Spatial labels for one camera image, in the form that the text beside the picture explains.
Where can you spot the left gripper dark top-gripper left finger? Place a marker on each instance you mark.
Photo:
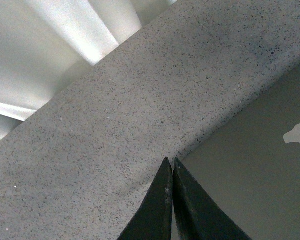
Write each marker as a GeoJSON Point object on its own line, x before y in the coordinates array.
{"type": "Point", "coordinates": [153, 220]}

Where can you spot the left gripper dark top-gripper right finger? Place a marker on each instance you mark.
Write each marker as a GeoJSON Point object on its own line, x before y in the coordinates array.
{"type": "Point", "coordinates": [198, 217]}

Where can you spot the grey laptop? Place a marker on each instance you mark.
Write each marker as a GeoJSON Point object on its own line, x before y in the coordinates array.
{"type": "Point", "coordinates": [251, 166]}

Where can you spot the white curtain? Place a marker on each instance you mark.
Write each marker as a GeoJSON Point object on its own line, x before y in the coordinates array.
{"type": "Point", "coordinates": [45, 45]}

